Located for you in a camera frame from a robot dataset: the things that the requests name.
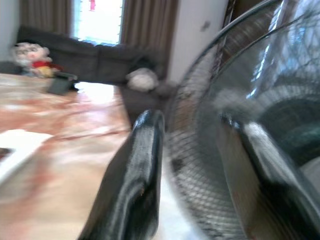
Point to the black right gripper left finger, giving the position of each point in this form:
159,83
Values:
136,175

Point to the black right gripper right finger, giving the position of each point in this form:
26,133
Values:
272,170

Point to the black standing fan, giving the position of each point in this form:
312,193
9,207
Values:
240,100

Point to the dark grey sofa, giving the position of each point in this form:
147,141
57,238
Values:
100,62

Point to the dark green tablet stand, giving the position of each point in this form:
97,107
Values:
60,83

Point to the white paper sheet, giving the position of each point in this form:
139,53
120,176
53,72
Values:
17,150

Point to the brown curtain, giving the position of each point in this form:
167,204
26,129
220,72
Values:
147,23
46,16

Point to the cartoon boy plush doll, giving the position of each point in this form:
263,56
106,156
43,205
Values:
32,58

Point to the bright window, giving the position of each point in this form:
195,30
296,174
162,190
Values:
98,20

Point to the wall light switch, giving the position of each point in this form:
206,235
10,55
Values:
206,25

